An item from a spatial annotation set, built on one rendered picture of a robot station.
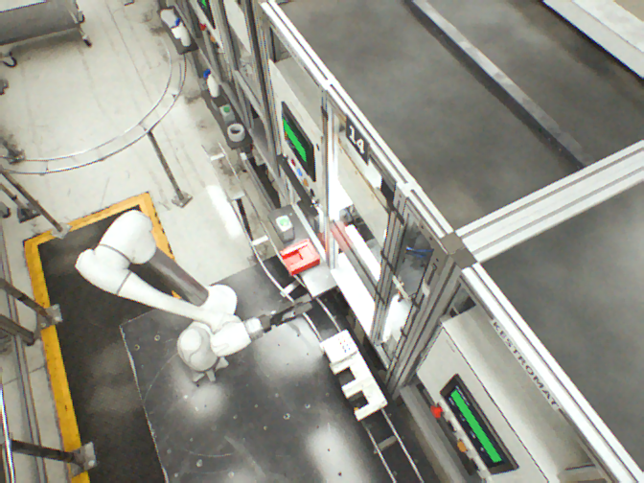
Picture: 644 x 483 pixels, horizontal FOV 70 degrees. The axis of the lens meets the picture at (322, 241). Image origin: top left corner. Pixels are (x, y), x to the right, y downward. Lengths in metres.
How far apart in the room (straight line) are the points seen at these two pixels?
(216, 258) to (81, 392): 1.19
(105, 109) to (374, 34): 3.48
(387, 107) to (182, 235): 2.52
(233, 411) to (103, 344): 1.35
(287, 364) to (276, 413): 0.23
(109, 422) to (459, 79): 2.71
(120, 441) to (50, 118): 2.94
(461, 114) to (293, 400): 1.51
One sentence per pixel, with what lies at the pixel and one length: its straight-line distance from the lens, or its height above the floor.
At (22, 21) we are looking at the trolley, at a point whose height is 0.26.
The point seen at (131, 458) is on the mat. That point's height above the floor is 0.01.
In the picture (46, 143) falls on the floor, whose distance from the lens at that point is 4.68.
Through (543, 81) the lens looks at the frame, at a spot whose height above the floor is 2.01.
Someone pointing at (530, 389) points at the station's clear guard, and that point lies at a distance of 1.11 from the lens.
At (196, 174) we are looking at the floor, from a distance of 3.90.
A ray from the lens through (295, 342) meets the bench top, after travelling 2.36.
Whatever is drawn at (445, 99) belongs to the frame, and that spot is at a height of 2.01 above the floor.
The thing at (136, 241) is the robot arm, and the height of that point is 1.42.
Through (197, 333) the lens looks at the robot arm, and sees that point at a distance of 2.16.
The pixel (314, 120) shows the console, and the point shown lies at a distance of 1.56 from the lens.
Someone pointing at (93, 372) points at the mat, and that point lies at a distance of 3.37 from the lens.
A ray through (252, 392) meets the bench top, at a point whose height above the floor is 0.68.
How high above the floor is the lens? 2.92
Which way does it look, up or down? 60 degrees down
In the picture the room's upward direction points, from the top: 3 degrees counter-clockwise
